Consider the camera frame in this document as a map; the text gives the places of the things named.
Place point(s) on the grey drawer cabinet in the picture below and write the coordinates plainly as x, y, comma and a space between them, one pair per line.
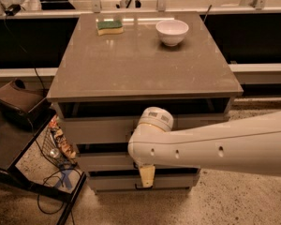
123, 74

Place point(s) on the brown box on cart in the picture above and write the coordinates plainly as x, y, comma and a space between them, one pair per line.
20, 105

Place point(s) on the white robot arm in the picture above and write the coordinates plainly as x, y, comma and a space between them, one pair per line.
250, 145

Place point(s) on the white ceramic bowl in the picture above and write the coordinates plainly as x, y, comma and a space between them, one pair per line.
171, 32

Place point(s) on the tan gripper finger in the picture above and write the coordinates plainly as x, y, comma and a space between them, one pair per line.
147, 175

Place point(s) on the wire basket with snacks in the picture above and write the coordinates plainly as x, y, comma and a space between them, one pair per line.
55, 148

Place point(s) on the black power adapter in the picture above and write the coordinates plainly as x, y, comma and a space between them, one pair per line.
13, 9

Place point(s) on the black side cart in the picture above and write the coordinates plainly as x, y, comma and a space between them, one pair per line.
14, 142

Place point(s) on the grey top drawer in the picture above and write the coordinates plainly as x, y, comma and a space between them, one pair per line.
119, 129

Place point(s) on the green yellow sponge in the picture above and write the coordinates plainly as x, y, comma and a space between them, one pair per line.
109, 27

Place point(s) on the grey bottom drawer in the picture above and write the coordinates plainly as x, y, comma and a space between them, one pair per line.
133, 182

